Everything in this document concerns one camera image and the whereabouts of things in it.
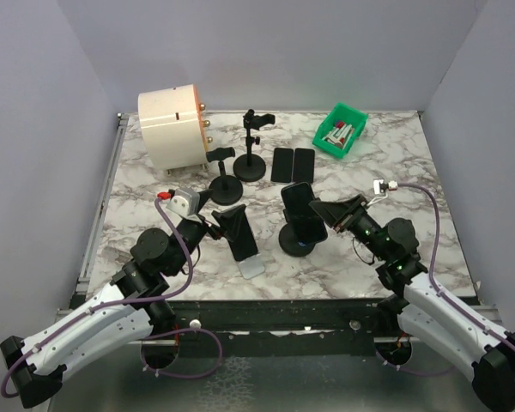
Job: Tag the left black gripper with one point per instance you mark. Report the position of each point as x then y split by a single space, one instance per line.
229 221

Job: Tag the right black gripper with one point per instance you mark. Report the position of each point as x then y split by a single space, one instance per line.
338 214

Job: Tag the black phone stand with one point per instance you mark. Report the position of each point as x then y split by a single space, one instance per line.
226 189
251 167

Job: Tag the purple edged black phone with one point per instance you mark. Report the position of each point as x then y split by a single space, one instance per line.
303 167

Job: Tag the silver edged black phone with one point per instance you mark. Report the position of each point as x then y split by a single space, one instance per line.
282 166

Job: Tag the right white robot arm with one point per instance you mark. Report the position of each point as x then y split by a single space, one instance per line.
483 351

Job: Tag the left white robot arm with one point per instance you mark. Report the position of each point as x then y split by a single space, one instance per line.
133 305

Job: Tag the black phone on silver stand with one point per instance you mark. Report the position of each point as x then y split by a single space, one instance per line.
246 246

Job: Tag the silver flat phone stand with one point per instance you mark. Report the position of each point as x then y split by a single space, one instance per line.
251 267

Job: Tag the cream cylindrical box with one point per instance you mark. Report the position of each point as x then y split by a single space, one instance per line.
172 127

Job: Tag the green plastic bin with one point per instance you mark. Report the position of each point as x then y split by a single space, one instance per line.
339 130

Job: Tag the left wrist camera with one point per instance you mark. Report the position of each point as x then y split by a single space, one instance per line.
183 202

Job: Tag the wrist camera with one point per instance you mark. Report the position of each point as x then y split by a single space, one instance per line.
183 202
381 190

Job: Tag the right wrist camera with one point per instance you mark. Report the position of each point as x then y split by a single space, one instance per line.
381 190

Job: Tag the black mounting rail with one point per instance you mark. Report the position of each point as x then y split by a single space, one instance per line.
278 328

